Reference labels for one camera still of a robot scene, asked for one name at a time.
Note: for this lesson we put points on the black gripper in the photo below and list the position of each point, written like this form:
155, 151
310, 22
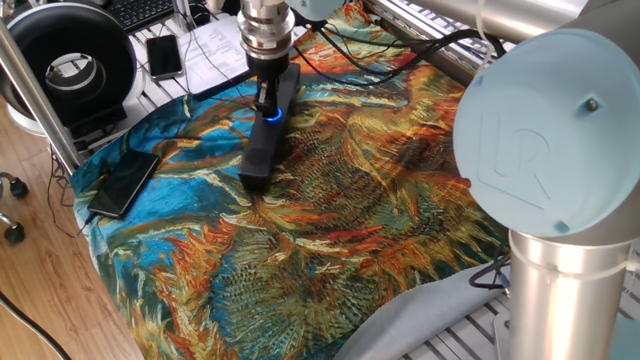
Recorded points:
270, 67

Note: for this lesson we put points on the black bar speaker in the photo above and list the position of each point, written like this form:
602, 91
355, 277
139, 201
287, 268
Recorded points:
260, 160

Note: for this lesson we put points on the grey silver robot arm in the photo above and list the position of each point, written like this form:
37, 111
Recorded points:
550, 125

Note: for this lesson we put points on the white printed paper sheet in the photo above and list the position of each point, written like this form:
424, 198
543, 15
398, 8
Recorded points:
215, 60

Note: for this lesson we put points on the black computer mouse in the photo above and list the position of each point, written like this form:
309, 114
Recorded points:
199, 14

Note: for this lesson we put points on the small black smartphone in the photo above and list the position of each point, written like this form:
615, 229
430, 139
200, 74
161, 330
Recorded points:
164, 56

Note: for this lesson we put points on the sunflower painting cloth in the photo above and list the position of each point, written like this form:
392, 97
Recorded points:
350, 200

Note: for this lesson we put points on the black computer keyboard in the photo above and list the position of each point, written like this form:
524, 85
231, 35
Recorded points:
145, 12

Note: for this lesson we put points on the large black smartphone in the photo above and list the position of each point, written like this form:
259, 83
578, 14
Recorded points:
122, 184

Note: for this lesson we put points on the black chair caster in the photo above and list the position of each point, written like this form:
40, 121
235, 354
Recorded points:
19, 187
14, 233

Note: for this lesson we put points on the silver mounting plate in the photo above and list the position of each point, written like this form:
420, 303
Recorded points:
501, 340

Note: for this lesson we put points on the aluminium frame beam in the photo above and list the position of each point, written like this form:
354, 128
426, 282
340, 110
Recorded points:
35, 95

